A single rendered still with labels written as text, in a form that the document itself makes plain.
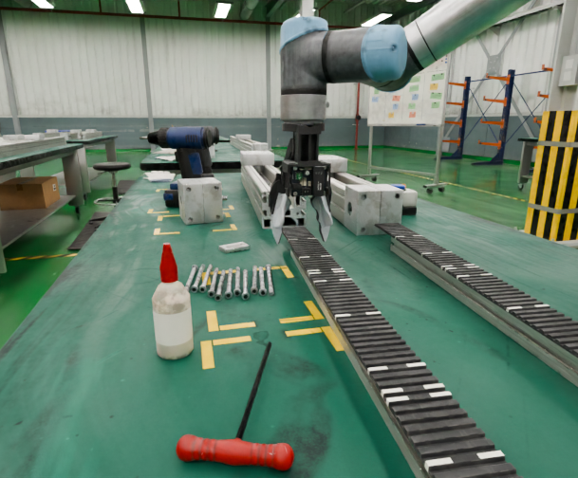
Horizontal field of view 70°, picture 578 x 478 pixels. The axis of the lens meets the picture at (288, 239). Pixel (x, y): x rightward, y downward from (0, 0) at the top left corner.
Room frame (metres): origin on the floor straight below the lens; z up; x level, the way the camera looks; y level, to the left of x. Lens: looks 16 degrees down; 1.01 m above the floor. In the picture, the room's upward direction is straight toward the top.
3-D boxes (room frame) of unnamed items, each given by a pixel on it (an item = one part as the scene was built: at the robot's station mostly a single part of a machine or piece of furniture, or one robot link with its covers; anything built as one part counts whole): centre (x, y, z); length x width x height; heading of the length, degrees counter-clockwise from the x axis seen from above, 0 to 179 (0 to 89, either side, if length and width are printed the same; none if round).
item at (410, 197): (1.08, -0.28, 0.81); 0.10 x 0.08 x 0.06; 100
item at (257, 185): (1.31, 0.08, 0.82); 0.80 x 0.10 x 0.09; 10
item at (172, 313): (0.39, 0.12, 0.84); 0.04 x 0.04 x 0.12
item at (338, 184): (1.34, -0.11, 0.82); 0.80 x 0.10 x 0.09; 10
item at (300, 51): (0.71, -0.03, 1.11); 0.09 x 0.08 x 0.11; 62
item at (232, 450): (0.31, 0.03, 0.79); 0.16 x 0.08 x 0.02; 173
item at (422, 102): (6.72, -1.80, 0.97); 1.51 x 0.50 x 1.95; 34
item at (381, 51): (0.68, -0.12, 1.11); 0.11 x 0.11 x 0.08; 62
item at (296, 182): (0.71, -0.03, 0.95); 0.09 x 0.08 x 0.12; 10
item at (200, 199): (1.01, 0.21, 0.83); 0.11 x 0.10 x 0.10; 111
